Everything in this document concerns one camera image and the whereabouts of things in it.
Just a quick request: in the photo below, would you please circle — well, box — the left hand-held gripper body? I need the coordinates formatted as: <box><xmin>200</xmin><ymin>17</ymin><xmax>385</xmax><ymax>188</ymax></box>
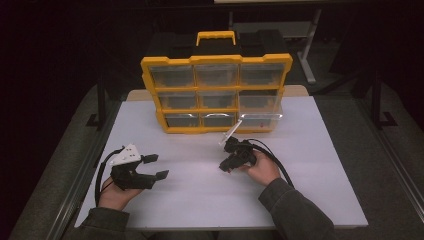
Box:
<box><xmin>109</xmin><ymin>143</ymin><xmax>158</xmax><ymax>191</ymax></box>

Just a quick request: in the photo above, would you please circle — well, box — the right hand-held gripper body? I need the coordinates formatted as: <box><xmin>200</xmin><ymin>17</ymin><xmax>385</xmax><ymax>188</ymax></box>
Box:
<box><xmin>218</xmin><ymin>120</ymin><xmax>258</xmax><ymax>168</ymax></box>

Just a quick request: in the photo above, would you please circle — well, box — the clear plastic drawer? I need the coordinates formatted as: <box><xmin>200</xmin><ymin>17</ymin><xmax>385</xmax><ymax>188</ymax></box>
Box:
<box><xmin>237</xmin><ymin>89</ymin><xmax>284</xmax><ymax>132</ymax></box>

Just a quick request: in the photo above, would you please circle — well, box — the yellow organizer box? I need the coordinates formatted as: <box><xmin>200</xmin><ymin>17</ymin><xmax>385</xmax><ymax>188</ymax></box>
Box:
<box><xmin>140</xmin><ymin>30</ymin><xmax>294</xmax><ymax>135</ymax></box>

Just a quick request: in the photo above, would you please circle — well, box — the person's left hand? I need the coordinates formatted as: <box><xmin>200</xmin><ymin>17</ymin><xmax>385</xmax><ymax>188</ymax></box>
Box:
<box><xmin>98</xmin><ymin>177</ymin><xmax>144</xmax><ymax>212</ymax></box>

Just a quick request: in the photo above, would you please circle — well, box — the person's right hand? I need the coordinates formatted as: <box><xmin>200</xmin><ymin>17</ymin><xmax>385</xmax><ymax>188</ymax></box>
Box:
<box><xmin>239</xmin><ymin>149</ymin><xmax>282</xmax><ymax>187</ymax></box>

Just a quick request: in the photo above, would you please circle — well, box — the black metal stand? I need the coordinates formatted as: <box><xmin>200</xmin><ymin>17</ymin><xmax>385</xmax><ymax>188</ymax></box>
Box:
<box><xmin>371</xmin><ymin>71</ymin><xmax>398</xmax><ymax>130</ymax></box>
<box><xmin>85</xmin><ymin>76</ymin><xmax>108</xmax><ymax>131</ymax></box>

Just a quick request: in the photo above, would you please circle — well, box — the set of clear organizer drawers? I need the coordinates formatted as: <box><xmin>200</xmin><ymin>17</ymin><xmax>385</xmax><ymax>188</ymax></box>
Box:
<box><xmin>148</xmin><ymin>63</ymin><xmax>284</xmax><ymax>128</ymax></box>

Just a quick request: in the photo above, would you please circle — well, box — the grey metal stand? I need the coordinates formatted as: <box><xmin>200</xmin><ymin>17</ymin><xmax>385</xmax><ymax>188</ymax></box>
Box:
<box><xmin>229</xmin><ymin>8</ymin><xmax>323</xmax><ymax>84</ymax></box>

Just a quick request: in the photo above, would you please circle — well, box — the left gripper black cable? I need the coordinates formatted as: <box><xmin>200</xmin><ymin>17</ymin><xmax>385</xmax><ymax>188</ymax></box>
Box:
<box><xmin>94</xmin><ymin>148</ymin><xmax>125</xmax><ymax>208</ymax></box>

